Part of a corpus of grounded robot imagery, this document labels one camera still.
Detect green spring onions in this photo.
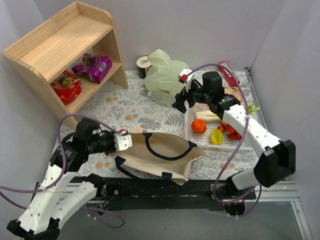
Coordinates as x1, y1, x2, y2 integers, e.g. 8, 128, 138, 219
193, 103, 260, 122

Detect orange tangerine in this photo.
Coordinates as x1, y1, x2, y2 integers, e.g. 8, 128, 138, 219
191, 118, 207, 134

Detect light green plastic bag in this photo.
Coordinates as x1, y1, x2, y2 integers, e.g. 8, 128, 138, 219
143, 49, 189, 96

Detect yellow bell pepper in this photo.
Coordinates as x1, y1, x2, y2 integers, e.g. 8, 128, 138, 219
210, 128, 223, 145

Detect beige canvas tote bag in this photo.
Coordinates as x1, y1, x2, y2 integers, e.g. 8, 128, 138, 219
110, 126, 207, 186

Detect red snack packet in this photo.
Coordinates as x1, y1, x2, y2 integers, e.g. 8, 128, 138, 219
50, 70, 82, 105

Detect purple snack packet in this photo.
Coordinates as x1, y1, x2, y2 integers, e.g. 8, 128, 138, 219
71, 53, 113, 84

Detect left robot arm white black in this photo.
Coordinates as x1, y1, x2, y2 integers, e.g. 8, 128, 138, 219
7, 117, 132, 240

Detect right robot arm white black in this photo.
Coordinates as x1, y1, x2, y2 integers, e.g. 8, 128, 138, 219
172, 69, 296, 199

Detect red rectangular box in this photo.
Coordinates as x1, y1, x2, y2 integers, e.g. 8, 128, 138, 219
218, 61, 240, 87

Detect white plastic basket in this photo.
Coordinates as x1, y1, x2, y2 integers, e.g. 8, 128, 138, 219
184, 107, 239, 151

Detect floral rectangular tray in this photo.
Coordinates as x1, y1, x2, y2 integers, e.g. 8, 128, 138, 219
224, 86, 244, 103

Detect black label tape roll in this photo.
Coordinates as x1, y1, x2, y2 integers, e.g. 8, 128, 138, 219
136, 56, 152, 79

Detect wooden two-tier shelf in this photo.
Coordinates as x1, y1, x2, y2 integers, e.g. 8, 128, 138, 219
1, 1, 129, 119

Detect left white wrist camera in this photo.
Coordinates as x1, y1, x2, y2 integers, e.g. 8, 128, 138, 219
113, 131, 133, 152

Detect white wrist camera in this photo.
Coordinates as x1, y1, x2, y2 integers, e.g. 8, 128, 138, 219
178, 68, 195, 89
113, 131, 133, 152

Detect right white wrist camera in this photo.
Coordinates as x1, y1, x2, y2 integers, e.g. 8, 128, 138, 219
178, 68, 195, 89

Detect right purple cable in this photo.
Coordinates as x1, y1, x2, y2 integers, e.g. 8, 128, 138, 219
181, 63, 263, 217

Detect purple cable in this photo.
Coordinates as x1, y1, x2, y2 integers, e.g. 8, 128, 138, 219
181, 63, 263, 217
0, 113, 125, 229

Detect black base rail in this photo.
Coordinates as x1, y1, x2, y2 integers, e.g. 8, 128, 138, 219
69, 176, 257, 211

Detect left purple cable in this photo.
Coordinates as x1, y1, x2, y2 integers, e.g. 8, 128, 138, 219
0, 113, 125, 229

